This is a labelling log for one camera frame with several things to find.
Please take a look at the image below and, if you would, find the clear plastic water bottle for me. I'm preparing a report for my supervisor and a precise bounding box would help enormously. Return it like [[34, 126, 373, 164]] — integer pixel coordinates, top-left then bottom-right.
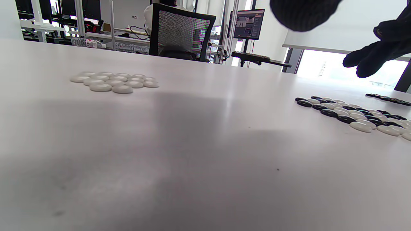
[[71, 38, 106, 49]]

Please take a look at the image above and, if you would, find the cluster of white go stones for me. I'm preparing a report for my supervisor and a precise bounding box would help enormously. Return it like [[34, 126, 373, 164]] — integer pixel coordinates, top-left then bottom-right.
[[70, 71, 159, 94]]

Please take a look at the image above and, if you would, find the black mesh office chair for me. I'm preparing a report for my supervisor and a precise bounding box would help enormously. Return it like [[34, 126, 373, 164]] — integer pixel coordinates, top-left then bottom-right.
[[149, 3, 216, 62]]

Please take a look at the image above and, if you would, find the aluminium frame post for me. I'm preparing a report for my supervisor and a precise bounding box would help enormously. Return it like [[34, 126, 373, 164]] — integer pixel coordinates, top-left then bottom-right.
[[225, 0, 240, 64]]

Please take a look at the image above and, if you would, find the black electronic device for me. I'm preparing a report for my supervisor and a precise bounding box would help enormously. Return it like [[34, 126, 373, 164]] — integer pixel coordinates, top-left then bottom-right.
[[233, 9, 265, 40]]

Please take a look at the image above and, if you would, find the black keyboard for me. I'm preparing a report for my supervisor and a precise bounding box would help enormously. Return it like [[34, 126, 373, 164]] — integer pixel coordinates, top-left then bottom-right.
[[231, 51, 270, 64]]

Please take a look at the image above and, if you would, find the person's right hand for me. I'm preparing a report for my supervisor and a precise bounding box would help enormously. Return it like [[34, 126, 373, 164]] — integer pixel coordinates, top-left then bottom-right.
[[342, 3, 411, 78]]

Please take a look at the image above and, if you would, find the cluster of black go stones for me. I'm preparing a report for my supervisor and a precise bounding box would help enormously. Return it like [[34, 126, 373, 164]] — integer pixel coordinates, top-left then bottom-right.
[[365, 93, 411, 106]]

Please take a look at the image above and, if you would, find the person's left hand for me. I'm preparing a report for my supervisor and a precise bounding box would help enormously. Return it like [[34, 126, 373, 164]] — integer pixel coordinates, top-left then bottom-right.
[[270, 0, 342, 32]]

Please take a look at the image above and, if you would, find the pile of mixed go stones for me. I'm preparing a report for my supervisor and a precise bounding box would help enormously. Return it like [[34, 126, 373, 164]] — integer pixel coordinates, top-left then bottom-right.
[[295, 96, 411, 141]]

